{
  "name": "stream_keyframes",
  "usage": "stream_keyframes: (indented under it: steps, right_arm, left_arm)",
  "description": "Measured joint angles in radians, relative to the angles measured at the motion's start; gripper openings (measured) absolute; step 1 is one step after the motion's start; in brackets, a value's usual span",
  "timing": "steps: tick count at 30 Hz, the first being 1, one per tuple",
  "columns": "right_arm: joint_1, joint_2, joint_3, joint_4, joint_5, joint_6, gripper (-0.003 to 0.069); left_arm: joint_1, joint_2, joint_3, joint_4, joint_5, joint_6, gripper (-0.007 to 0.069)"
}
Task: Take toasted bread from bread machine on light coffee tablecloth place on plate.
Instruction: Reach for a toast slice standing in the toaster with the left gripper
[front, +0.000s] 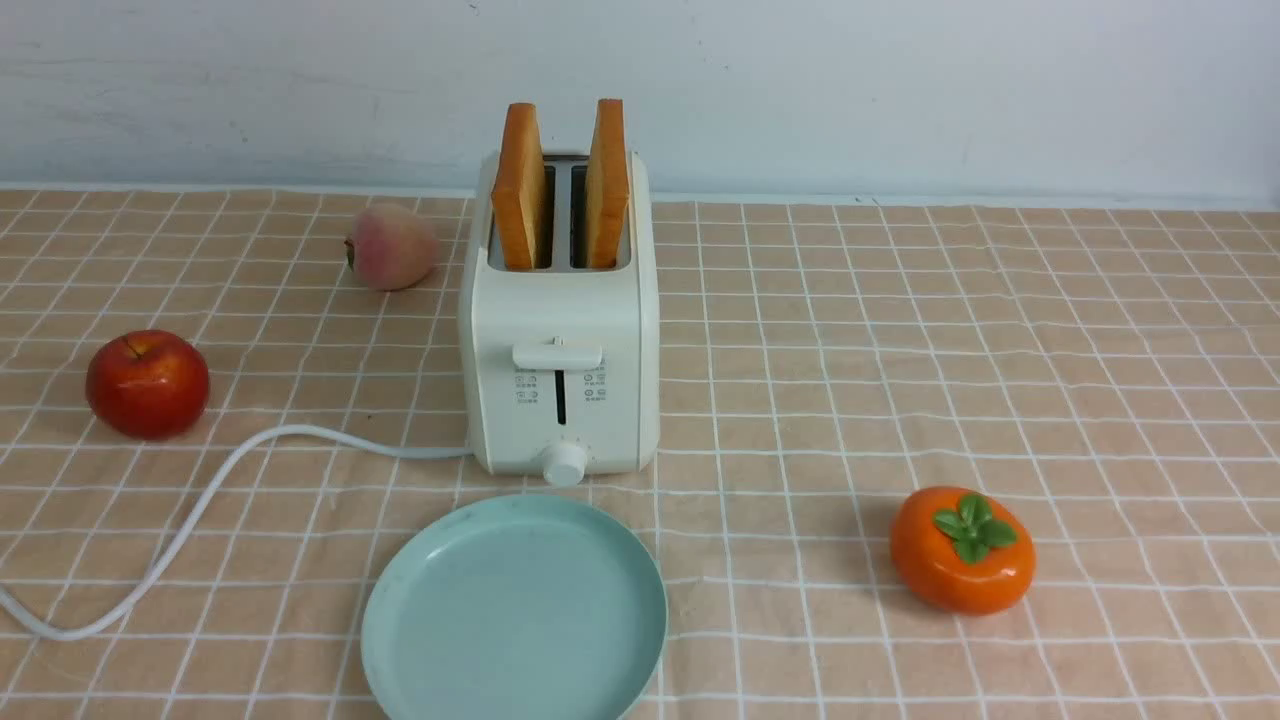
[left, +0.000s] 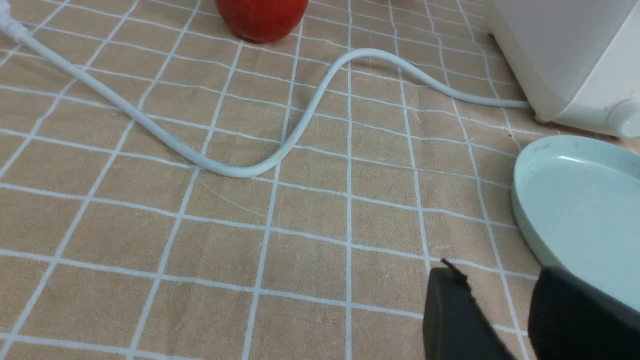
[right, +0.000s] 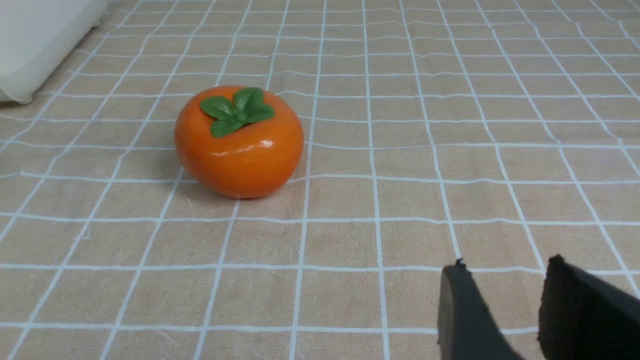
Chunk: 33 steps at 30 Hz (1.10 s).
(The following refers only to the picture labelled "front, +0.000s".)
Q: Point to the toast slice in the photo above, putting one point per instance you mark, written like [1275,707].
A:
[519,192]
[607,185]

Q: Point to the white two-slot toaster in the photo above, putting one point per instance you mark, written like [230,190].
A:
[561,365]

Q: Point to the pink peach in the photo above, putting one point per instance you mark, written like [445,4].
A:
[389,248]

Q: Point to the light blue round plate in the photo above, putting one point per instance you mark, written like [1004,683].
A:
[516,607]

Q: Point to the checkered peach tablecloth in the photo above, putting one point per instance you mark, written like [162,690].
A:
[1108,375]

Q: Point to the orange persimmon with green leaf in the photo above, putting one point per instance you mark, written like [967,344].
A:
[961,551]

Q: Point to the red apple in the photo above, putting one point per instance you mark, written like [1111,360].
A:
[148,384]

